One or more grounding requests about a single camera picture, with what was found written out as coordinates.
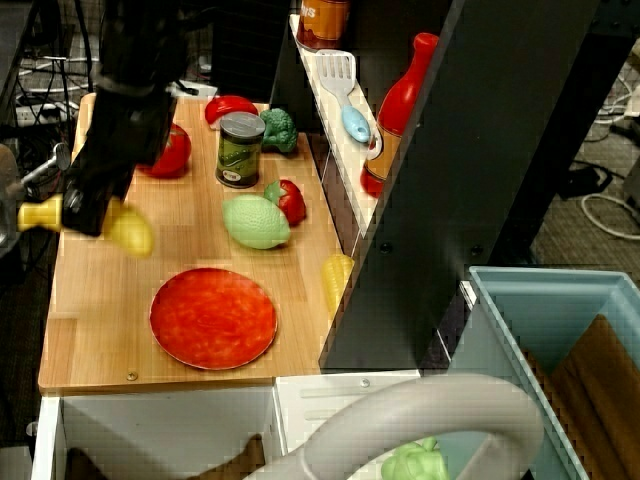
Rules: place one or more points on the light blue plastic bin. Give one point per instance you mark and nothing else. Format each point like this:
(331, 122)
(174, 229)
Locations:
(545, 300)

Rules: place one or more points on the white wall shelf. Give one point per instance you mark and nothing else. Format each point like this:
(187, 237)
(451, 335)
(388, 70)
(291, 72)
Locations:
(345, 150)

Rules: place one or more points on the white power strip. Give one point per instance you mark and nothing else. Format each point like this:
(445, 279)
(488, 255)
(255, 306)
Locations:
(195, 89)
(37, 114)

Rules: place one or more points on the light green toy vegetable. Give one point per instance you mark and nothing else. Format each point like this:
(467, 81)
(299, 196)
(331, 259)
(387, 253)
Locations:
(412, 462)

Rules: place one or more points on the small metal screw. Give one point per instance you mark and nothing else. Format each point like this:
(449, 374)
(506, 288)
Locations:
(132, 375)

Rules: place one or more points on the green toy lime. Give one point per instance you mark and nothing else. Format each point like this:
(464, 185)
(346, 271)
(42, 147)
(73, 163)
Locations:
(255, 222)

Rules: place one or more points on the red toy pepper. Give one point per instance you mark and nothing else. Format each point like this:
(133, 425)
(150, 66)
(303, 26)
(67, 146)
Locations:
(227, 106)

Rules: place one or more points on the green pickle toy can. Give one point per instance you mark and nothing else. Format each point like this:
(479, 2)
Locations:
(239, 155)

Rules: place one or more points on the yellow toy banana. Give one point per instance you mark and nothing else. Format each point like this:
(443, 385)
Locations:
(132, 232)

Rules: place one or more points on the grey curved toy faucet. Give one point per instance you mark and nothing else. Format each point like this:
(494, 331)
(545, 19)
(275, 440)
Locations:
(425, 405)

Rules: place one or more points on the white toy kitchen cabinet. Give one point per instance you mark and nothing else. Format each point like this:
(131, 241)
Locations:
(165, 425)

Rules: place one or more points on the yellow toy corn cob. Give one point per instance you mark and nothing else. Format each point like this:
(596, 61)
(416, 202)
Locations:
(335, 280)

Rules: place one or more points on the green toy broccoli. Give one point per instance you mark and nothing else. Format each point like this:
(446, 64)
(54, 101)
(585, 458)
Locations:
(277, 127)

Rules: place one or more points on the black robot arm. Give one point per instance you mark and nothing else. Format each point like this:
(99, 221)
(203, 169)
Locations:
(145, 40)

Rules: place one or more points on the black metal frame post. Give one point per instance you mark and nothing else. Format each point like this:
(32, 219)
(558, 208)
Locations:
(575, 110)

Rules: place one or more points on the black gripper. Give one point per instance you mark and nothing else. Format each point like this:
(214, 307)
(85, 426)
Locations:
(132, 125)

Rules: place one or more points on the red toy tomato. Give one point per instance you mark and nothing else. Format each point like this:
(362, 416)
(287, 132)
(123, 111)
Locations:
(172, 152)

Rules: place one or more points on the orange toy can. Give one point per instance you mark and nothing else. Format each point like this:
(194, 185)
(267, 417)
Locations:
(322, 22)

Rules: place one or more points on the red toy ketchup bottle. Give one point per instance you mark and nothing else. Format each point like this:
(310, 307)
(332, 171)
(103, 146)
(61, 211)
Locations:
(400, 105)

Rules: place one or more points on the red toy strawberry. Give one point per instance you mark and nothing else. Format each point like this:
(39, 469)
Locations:
(292, 200)

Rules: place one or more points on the red round plate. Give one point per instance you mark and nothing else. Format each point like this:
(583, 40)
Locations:
(214, 318)

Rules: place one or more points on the black toy kitchen panel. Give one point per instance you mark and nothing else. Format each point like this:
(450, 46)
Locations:
(450, 175)

